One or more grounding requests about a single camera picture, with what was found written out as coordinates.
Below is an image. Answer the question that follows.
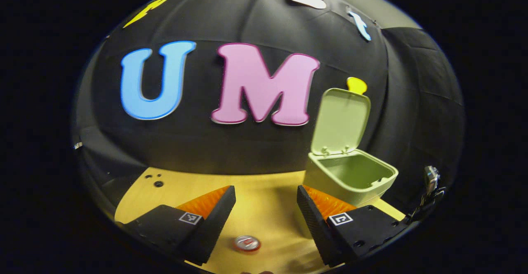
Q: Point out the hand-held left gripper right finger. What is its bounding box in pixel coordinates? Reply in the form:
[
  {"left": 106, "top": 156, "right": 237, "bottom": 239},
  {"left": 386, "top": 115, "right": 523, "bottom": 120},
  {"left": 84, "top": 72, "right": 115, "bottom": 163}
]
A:
[{"left": 297, "top": 184, "right": 407, "bottom": 267}]

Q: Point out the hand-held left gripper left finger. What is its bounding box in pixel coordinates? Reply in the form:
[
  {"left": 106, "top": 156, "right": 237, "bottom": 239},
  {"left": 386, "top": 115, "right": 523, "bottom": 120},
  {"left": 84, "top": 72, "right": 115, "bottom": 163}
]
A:
[{"left": 115, "top": 185, "right": 236, "bottom": 266}]

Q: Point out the orange pop can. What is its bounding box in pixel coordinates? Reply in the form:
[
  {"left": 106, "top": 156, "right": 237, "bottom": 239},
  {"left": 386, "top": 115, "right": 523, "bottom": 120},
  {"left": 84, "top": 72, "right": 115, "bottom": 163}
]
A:
[{"left": 234, "top": 235, "right": 261, "bottom": 253}]

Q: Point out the cream desktop garbage bin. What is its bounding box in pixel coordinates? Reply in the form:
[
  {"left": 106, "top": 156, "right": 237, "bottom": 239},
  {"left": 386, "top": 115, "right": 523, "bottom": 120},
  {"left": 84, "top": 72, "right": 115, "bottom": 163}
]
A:
[{"left": 303, "top": 87, "right": 399, "bottom": 208}]

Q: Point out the wooden desktop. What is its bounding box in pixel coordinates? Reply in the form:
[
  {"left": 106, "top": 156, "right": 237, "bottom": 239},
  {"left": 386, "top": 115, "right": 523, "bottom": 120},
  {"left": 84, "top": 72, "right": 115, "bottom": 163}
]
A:
[{"left": 114, "top": 167, "right": 407, "bottom": 274}]

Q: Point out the black backdrop cloth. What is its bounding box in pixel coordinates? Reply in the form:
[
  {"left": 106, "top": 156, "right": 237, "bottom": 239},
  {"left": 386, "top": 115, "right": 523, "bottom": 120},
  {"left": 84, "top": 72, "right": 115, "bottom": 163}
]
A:
[{"left": 71, "top": 0, "right": 467, "bottom": 225}]

